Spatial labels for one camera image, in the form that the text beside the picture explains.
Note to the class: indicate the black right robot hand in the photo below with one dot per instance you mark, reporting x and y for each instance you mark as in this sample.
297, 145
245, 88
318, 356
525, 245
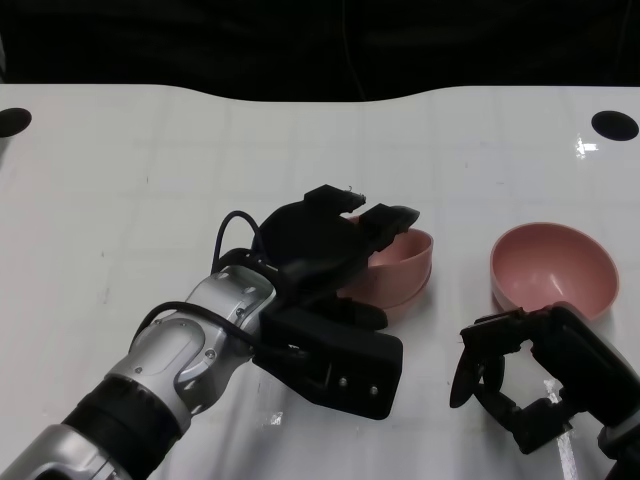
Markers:
580, 355

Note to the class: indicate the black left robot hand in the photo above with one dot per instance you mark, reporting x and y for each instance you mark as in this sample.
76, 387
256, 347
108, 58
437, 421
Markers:
310, 240

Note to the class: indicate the pink plastic bowl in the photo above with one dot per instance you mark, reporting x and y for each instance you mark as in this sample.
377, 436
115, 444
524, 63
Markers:
550, 265
400, 270
402, 307

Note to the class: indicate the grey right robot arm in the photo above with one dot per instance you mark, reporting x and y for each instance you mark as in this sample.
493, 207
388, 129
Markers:
622, 450

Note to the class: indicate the black table grommet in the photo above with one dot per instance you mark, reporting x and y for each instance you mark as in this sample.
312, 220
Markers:
13, 122
615, 126

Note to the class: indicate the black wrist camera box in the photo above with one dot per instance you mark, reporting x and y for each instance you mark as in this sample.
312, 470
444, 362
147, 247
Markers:
350, 360

